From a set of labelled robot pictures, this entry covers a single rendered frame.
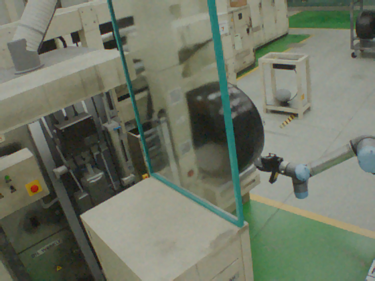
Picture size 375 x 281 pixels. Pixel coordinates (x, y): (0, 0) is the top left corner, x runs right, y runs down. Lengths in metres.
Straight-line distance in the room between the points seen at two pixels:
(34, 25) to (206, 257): 1.21
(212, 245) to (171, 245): 0.14
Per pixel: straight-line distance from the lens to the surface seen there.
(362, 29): 7.29
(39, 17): 1.70
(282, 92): 4.96
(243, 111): 1.88
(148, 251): 1.21
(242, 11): 6.87
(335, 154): 1.90
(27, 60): 1.69
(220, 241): 1.18
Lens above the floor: 2.08
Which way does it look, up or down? 27 degrees down
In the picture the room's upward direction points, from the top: 11 degrees counter-clockwise
